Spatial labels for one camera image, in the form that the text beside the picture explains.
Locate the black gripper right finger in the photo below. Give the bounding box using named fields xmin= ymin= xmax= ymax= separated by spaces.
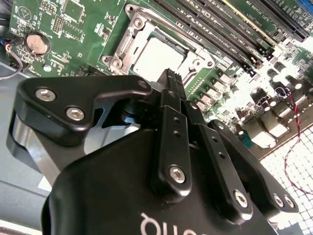
xmin=175 ymin=72 xmax=299 ymax=225

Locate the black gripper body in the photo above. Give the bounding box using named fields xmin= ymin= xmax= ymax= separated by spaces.
xmin=41 ymin=129 xmax=281 ymax=235

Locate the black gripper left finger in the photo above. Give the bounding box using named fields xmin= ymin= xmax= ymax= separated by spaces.
xmin=6 ymin=69 xmax=193 ymax=203

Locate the silver CPU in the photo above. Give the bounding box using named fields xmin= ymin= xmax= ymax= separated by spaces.
xmin=131 ymin=36 xmax=189 ymax=77

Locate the metal socket cover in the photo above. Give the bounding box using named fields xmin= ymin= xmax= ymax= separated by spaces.
xmin=114 ymin=12 xmax=215 ymax=79

